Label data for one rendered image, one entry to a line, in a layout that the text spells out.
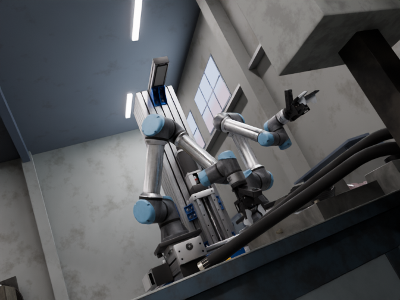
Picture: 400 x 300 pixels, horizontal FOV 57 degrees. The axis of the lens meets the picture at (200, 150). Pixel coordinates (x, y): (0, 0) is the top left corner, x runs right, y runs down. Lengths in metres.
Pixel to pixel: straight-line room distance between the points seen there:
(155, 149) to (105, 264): 9.39
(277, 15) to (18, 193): 11.39
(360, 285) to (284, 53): 0.57
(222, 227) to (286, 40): 1.48
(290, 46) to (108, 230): 10.73
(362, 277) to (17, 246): 10.82
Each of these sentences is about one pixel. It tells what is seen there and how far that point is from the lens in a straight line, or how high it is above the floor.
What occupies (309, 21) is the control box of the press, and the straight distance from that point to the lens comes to 0.68.
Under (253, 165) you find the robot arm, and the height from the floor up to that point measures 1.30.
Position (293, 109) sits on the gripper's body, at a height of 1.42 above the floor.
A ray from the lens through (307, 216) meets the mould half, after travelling 1.18.
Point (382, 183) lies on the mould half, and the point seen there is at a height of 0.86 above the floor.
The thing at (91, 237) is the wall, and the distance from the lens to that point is 11.25.
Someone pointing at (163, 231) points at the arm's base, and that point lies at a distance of 1.90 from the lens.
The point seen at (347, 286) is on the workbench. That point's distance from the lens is 0.97.
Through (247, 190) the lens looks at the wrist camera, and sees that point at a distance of 1.54.
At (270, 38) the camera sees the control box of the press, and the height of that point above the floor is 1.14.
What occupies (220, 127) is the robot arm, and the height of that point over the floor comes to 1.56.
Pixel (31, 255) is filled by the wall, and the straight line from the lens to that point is 11.34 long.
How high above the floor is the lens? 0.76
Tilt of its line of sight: 20 degrees up
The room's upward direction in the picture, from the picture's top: 24 degrees counter-clockwise
